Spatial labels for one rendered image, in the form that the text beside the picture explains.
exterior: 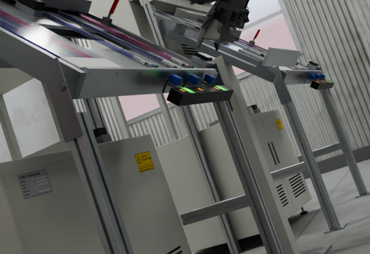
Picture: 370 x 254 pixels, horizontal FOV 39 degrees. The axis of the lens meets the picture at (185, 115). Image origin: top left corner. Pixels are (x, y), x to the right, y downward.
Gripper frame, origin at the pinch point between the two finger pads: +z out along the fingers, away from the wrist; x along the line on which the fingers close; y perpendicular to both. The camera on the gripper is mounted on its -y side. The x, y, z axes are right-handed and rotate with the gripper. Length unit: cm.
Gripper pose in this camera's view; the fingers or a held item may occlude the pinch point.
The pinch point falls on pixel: (205, 47)
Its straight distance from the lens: 152.4
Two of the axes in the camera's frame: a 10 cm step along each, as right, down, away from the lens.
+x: 4.7, -0.7, 8.8
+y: 8.1, 4.3, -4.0
